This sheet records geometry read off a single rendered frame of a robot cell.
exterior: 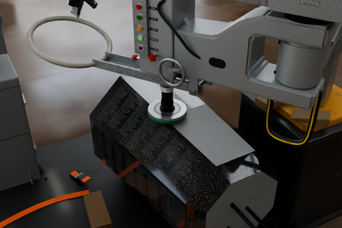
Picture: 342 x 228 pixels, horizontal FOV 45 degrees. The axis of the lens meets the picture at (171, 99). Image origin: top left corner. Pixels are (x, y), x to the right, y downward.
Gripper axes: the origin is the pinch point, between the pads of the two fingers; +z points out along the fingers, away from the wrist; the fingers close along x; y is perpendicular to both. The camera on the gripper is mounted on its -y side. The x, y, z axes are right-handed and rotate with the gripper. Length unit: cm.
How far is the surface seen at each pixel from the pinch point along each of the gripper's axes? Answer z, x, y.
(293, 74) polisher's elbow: -69, 90, -97
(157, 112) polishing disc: -2, 65, -58
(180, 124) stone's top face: -3, 69, -71
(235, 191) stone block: -8, 107, -100
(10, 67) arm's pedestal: 40, 20, 33
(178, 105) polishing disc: -4, 57, -69
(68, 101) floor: 136, -56, -2
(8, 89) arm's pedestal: 43, 37, 28
